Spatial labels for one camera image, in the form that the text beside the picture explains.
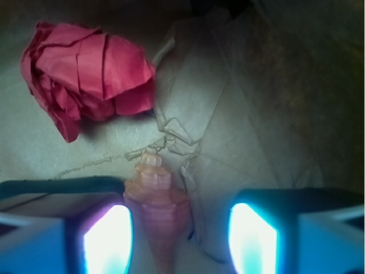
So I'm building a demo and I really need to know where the orange spiral sea shell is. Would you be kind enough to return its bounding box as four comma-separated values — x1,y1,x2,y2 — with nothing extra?
123,151,190,273

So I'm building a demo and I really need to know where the crumpled red paper ball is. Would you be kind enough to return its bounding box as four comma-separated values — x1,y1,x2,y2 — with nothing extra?
21,22,156,143

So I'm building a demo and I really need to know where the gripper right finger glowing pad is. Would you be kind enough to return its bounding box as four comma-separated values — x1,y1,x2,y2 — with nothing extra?
228,188,364,273

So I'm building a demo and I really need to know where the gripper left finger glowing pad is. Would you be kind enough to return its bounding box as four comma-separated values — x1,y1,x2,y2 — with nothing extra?
1,176,133,273

